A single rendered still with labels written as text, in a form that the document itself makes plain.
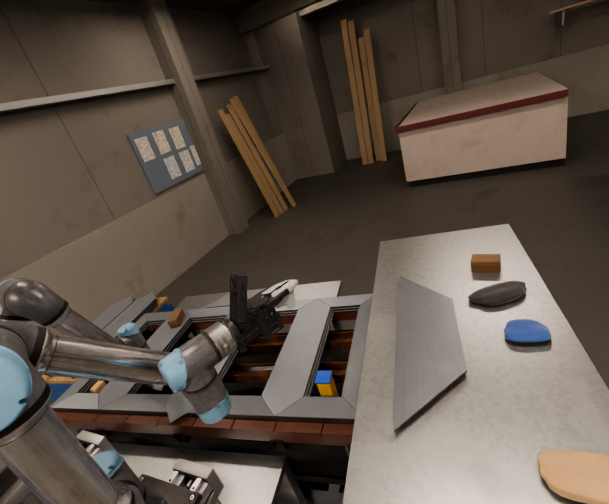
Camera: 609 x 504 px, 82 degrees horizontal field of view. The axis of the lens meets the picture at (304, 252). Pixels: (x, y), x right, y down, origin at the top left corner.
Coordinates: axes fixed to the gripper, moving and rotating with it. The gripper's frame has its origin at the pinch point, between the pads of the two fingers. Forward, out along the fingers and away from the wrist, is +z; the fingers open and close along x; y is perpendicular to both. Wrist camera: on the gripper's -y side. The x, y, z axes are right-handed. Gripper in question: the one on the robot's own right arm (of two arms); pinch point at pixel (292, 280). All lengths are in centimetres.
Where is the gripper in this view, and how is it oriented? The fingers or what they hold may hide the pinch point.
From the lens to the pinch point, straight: 88.0
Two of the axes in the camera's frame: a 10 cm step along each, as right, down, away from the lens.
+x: 5.9, 0.4, -8.1
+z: 7.2, -4.6, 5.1
